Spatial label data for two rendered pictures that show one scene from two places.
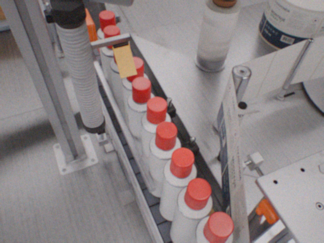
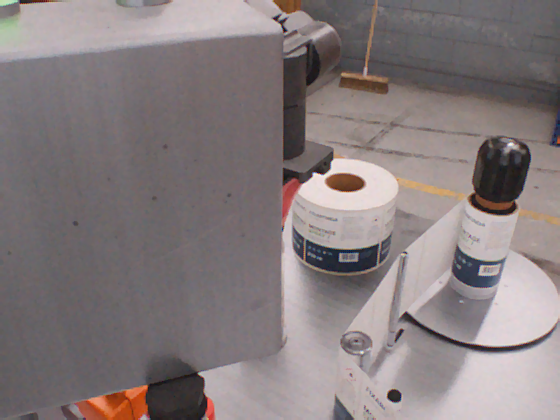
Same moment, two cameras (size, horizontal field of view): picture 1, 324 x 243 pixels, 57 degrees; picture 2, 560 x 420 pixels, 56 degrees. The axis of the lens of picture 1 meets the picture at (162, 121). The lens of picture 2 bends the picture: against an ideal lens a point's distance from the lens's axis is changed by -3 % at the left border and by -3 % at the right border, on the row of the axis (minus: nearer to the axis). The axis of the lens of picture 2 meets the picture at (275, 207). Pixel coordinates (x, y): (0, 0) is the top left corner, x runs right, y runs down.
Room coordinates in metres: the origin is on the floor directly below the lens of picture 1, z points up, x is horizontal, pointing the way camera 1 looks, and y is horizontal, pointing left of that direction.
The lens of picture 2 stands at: (0.06, 0.14, 1.53)
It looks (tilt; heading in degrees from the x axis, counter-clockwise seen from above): 32 degrees down; 334
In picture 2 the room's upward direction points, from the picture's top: straight up
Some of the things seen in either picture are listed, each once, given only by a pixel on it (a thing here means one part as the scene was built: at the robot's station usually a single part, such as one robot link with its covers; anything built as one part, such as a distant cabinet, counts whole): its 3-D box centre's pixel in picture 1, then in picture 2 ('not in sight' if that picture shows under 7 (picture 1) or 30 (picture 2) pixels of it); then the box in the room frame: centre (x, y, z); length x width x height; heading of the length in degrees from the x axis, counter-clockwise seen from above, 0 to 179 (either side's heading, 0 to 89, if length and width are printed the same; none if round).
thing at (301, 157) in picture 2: not in sight; (277, 131); (0.52, -0.09, 1.30); 0.10 x 0.07 x 0.07; 29
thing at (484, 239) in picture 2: not in sight; (489, 218); (0.58, -0.52, 1.04); 0.09 x 0.09 x 0.29
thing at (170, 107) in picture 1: (168, 114); not in sight; (0.44, -0.01, 0.89); 0.03 x 0.03 x 0.12; 28
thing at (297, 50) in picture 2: not in sight; (279, 71); (0.52, -0.09, 1.36); 0.07 x 0.06 x 0.07; 126
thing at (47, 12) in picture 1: (61, 27); not in sight; (0.71, 0.31, 0.91); 0.07 x 0.03 x 0.16; 118
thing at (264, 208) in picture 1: (266, 212); not in sight; (0.15, -0.14, 1.08); 0.03 x 0.02 x 0.02; 28
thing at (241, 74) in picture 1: (230, 102); (350, 394); (0.42, -0.14, 0.97); 0.05 x 0.05 x 0.19
